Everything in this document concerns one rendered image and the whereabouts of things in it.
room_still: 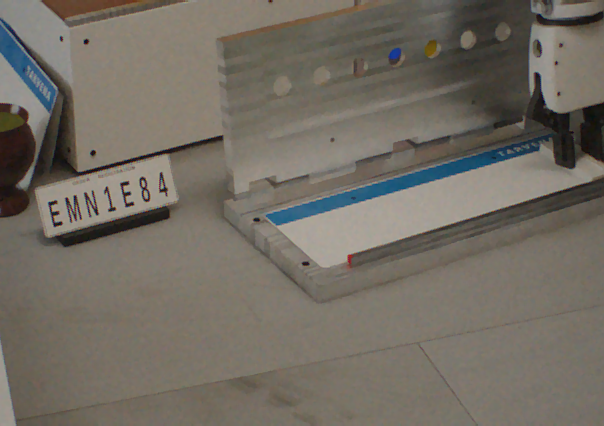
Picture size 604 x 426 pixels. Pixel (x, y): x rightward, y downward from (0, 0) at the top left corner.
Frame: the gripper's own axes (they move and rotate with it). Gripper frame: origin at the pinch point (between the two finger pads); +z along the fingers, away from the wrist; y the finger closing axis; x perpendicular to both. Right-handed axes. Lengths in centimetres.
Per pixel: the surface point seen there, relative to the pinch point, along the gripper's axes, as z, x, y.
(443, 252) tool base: 4.8, -6.5, -23.3
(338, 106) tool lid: -8.1, 11.0, -24.4
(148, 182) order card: -2.9, 17.8, -45.3
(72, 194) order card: -4, 18, -54
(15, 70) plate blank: -13, 40, -51
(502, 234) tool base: 4.9, -6.5, -15.6
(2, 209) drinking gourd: -2, 26, -60
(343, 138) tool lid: -4.6, 10.2, -24.6
